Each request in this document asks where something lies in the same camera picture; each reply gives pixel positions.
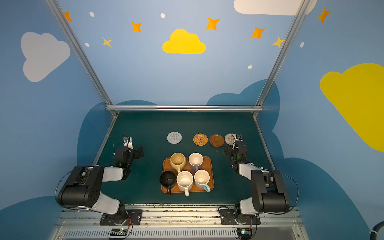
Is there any multicolour woven coaster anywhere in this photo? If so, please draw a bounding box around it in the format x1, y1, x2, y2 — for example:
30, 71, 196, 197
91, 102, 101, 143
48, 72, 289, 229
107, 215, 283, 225
225, 133, 237, 146

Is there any brown wooden coaster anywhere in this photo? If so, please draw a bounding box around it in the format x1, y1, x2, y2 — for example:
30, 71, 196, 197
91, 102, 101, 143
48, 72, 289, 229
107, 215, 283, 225
209, 134, 225, 148

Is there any rattan woven coaster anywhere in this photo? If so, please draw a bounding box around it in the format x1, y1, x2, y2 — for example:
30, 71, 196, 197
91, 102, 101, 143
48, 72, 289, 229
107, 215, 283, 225
193, 134, 208, 146

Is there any grey woven coaster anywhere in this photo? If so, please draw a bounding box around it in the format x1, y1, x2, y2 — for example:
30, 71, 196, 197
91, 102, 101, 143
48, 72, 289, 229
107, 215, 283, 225
167, 132, 182, 145

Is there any cream yellow mug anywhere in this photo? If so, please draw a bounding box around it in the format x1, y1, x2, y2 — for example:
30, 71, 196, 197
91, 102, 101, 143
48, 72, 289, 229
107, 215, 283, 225
170, 153, 187, 174

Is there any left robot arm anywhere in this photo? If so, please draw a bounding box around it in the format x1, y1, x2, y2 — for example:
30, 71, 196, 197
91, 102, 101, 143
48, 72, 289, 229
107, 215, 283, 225
55, 146, 144, 215

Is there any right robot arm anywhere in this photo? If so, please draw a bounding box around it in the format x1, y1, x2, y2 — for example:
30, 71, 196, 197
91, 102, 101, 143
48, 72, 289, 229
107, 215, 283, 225
224, 141, 291, 215

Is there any lavender mug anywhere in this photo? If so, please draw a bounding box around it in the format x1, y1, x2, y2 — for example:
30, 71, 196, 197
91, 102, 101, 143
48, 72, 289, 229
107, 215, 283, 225
188, 153, 204, 172

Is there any orange serving tray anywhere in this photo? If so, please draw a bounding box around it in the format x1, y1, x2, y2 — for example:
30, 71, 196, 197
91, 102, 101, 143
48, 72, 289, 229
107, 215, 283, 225
163, 156, 215, 194

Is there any light blue mug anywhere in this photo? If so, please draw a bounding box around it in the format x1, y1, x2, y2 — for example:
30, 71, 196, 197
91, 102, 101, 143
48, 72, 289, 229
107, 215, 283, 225
194, 170, 211, 193

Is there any black mug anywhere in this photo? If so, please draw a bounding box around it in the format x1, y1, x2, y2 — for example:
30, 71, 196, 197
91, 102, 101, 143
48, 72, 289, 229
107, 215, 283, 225
159, 171, 177, 196

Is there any white mug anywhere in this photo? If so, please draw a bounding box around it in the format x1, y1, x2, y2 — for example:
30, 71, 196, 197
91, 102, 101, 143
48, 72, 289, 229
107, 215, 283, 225
177, 171, 194, 197

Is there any left controller board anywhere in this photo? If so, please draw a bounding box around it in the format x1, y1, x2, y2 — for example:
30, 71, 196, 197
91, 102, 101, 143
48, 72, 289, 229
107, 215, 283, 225
109, 228, 128, 240

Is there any controller board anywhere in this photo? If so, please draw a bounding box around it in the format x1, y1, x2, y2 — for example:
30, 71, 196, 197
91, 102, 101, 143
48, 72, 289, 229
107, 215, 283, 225
109, 228, 128, 240
236, 228, 253, 240

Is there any right controller board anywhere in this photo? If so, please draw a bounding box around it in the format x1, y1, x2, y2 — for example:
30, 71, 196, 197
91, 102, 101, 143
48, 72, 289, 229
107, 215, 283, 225
236, 228, 253, 240

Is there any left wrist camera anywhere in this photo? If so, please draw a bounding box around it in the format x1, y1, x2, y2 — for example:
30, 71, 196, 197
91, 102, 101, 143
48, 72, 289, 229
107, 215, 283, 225
123, 136, 133, 149

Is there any aluminium frame back bar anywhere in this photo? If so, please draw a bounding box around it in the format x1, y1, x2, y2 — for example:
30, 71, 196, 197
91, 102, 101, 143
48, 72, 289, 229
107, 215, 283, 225
106, 105, 263, 112

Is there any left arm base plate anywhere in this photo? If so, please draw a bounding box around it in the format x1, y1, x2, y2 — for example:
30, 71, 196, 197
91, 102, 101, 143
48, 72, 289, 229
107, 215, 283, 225
100, 210, 143, 226

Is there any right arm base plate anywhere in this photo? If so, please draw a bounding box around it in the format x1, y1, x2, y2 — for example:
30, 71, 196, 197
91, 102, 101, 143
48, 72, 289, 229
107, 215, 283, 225
218, 208, 261, 225

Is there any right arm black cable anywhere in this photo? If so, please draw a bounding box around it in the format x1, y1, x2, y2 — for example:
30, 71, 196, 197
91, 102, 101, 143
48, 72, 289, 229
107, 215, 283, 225
263, 170, 300, 216

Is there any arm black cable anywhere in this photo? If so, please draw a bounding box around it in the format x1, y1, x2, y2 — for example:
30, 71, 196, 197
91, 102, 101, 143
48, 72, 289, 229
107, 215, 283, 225
263, 170, 300, 216
54, 169, 88, 211

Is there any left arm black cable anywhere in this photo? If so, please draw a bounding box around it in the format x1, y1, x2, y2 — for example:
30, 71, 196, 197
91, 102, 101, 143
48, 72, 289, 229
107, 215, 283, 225
54, 169, 88, 211

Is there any aluminium front rail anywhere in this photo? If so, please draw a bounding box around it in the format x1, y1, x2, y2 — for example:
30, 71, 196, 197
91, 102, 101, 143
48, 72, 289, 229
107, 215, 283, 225
49, 204, 309, 240

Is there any aluminium frame left post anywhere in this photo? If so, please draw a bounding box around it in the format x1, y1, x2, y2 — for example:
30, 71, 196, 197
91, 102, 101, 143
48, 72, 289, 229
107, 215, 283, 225
45, 0, 113, 106

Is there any aluminium frame post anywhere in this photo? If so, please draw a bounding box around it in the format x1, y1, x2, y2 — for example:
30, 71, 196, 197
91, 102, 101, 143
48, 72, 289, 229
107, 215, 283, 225
253, 0, 311, 120
45, 0, 113, 106

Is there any aluminium frame right post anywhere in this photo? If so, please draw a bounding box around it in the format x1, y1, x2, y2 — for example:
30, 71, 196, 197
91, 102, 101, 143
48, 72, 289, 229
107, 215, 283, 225
253, 0, 311, 120

